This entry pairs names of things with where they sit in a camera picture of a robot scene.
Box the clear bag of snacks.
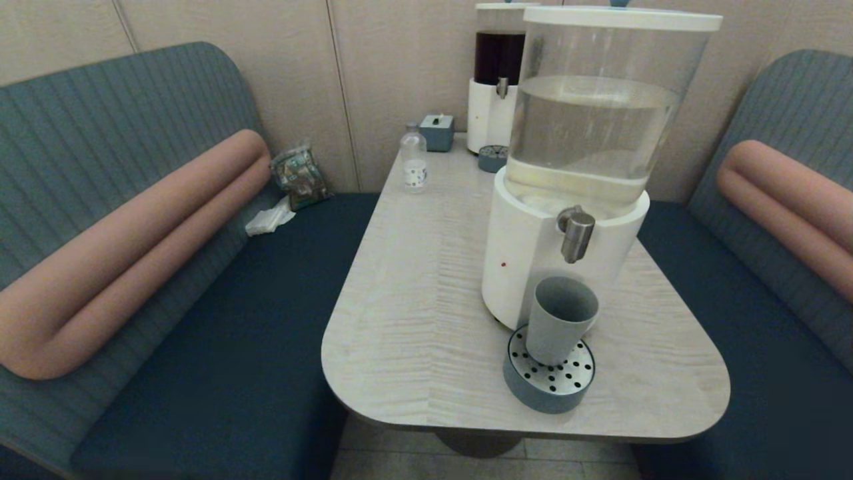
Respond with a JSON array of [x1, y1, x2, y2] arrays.
[[269, 142, 332, 211]]

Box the grey-blue square tissue box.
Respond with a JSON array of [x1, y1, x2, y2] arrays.
[[419, 113, 455, 152]]

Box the round blue perforated drip tray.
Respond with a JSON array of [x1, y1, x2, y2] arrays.
[[503, 325, 596, 415], [478, 145, 509, 173]]

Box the teal upholstered booth bench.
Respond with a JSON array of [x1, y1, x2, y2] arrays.
[[630, 48, 853, 480], [0, 41, 381, 480]]

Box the silver water dispenser tap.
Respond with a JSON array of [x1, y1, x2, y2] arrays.
[[557, 205, 596, 264]]

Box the dark drink dispenser white base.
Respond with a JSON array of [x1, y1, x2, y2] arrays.
[[466, 8, 534, 155]]

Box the dark round table pedestal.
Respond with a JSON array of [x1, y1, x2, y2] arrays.
[[434, 430, 526, 459]]

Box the clear water dispenser white base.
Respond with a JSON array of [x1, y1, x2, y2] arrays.
[[481, 20, 717, 336]]

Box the small clear plastic bottle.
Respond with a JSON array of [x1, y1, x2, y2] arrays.
[[401, 122, 428, 193]]

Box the crumpled white tissue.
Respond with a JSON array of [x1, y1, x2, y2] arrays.
[[245, 196, 296, 237]]

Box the grey plastic cup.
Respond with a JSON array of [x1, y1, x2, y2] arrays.
[[526, 276, 599, 367]]

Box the white water dispenser lid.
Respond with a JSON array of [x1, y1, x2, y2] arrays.
[[522, 5, 724, 32]]

